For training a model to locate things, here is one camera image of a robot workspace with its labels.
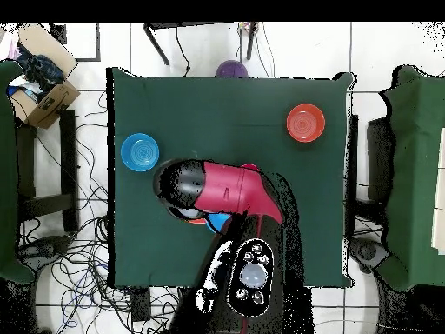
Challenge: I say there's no dark green tablecloth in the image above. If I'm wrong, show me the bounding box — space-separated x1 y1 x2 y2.
105 66 355 289

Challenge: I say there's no black metal table frame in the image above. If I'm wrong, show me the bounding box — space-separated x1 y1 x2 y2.
143 22 260 67

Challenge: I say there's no black stand base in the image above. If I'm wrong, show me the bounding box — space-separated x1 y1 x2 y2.
17 234 72 271
348 237 391 276

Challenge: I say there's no tangle of black cables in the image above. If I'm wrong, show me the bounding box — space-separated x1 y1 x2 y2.
17 90 182 334

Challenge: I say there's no small blue flat-bottomed bowl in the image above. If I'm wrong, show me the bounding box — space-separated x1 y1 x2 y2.
120 132 161 173

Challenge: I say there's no large blue plastic bowl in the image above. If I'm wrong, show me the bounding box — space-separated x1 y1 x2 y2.
205 212 232 234

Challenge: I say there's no black power strip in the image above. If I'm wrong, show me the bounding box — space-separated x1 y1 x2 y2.
130 286 151 323

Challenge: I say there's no black box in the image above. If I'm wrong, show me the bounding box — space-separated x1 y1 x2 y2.
49 23 68 45

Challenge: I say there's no black cable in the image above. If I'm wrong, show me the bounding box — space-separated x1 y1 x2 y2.
175 25 193 77

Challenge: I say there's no dark clothes bundle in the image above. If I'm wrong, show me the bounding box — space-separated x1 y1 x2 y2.
11 44 67 102

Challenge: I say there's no small orange flat-bottomed bowl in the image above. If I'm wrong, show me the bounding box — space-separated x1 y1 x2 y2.
286 103 327 144

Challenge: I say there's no cardboard box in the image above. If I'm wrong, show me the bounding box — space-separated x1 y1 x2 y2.
7 23 82 130

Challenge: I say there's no purple plastic bowl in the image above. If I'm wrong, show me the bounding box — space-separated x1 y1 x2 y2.
216 59 249 78

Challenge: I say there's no green cloth covered table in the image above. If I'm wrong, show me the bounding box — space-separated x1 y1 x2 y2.
0 59 36 285
376 64 445 292

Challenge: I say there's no black bench frame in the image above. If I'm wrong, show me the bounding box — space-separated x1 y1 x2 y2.
15 109 80 233

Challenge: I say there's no beige board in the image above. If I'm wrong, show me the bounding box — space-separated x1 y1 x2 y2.
431 126 445 256

